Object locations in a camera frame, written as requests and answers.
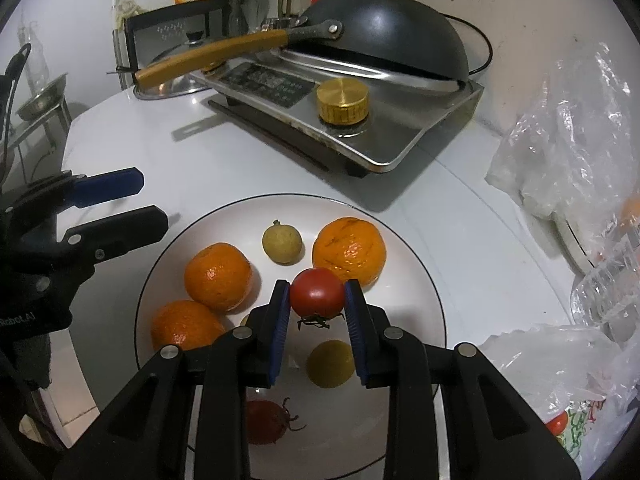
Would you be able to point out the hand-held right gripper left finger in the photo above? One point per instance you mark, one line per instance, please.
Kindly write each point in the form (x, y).
(280, 330)

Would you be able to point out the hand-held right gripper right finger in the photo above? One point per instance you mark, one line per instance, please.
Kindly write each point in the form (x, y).
(356, 330)

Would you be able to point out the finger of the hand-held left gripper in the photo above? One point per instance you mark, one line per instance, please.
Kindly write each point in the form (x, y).
(125, 230)
(110, 184)

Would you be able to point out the yellow-brown longan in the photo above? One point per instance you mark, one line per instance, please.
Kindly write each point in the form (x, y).
(282, 242)
(330, 364)

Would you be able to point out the red tomato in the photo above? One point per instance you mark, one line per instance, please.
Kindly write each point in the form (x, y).
(267, 420)
(317, 292)
(557, 422)

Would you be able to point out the white plate with dark rim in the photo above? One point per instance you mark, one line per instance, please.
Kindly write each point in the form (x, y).
(400, 285)

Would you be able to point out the small tangerine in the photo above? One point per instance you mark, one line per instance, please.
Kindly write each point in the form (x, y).
(350, 252)
(185, 325)
(217, 277)

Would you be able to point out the green printed plastic bag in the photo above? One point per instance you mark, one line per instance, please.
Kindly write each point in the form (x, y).
(550, 360)

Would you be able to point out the metal stand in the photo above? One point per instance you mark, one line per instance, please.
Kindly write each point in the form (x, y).
(62, 120)

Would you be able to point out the steel bowl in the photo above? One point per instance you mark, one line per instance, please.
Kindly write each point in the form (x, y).
(42, 97)

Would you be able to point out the steel pot lid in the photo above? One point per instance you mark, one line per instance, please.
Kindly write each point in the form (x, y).
(175, 87)

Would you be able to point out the clear plastic bottle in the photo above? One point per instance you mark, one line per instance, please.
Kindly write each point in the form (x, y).
(35, 60)

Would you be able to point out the black metal rack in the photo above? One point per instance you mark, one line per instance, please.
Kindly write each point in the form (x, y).
(131, 40)

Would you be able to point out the yellowish rag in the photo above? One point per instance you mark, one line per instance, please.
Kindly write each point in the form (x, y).
(127, 12)

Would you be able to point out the brass stove knob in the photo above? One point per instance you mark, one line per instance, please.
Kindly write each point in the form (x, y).
(342, 102)

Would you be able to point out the small white plate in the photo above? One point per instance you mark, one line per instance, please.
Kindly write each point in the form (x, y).
(575, 245)

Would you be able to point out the clear water bottle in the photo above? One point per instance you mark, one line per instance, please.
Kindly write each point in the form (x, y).
(610, 290)

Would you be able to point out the clear crumpled plastic bag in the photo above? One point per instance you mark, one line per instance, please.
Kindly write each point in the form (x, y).
(575, 135)

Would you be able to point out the large orange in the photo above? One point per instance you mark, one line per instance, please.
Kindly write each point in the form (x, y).
(632, 212)

